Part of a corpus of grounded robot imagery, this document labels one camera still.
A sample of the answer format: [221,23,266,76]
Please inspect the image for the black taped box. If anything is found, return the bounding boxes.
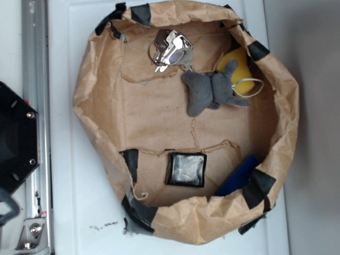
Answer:
[165,152,207,188]

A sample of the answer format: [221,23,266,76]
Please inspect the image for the brown paper bag bin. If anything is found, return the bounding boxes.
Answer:
[73,1,299,244]

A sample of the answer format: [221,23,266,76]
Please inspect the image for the grey plush elephant toy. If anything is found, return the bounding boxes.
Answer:
[182,59,250,117]

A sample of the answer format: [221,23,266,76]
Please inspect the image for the white rubber band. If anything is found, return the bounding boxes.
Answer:
[230,78,265,98]

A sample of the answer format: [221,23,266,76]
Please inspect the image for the yellow sponge block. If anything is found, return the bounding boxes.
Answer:
[216,47,256,95]

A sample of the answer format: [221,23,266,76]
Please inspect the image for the blue flat card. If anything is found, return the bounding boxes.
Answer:
[214,154,259,197]

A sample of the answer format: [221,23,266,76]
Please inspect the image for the aluminium rail frame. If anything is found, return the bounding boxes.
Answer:
[21,1,54,254]

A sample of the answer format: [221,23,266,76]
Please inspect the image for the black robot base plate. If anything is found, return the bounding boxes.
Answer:
[0,82,39,194]

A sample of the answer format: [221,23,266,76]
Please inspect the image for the metal corner bracket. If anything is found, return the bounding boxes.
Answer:
[14,218,48,254]

